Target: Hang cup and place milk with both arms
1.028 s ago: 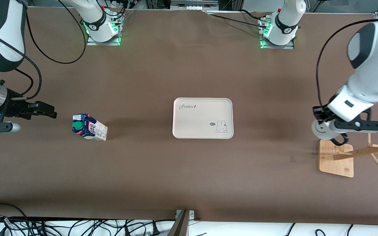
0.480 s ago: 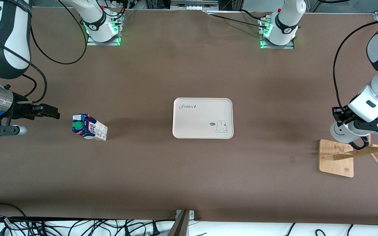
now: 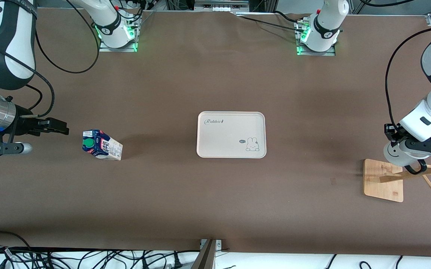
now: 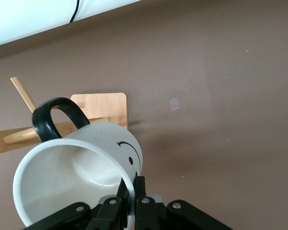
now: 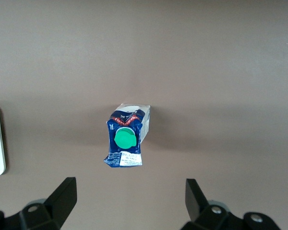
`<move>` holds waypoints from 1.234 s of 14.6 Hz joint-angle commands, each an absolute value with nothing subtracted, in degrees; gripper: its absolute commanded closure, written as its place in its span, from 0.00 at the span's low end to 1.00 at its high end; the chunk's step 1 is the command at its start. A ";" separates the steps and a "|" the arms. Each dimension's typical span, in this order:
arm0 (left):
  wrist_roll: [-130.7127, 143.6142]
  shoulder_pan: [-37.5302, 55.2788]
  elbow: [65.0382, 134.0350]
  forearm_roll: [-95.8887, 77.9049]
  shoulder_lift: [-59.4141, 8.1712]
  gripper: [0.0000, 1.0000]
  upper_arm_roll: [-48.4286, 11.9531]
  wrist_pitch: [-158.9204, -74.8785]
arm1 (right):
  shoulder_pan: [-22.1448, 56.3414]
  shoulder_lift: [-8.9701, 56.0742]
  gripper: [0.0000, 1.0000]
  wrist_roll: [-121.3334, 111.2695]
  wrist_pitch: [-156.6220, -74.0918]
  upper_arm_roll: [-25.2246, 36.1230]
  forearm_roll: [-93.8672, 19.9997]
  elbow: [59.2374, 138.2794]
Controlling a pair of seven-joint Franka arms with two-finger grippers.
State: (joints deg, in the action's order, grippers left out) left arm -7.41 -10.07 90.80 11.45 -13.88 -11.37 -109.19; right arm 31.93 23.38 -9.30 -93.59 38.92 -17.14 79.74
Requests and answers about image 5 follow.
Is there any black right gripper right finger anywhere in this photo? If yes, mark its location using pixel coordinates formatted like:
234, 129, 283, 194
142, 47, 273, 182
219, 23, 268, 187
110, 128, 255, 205
181, 178, 246, 230

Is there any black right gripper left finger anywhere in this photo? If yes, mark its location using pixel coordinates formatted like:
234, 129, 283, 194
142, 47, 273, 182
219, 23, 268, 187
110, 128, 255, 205
19, 176, 78, 230

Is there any blue white milk carton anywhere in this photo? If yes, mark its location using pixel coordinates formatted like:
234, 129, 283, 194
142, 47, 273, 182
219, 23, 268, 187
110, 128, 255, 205
103, 103, 151, 170

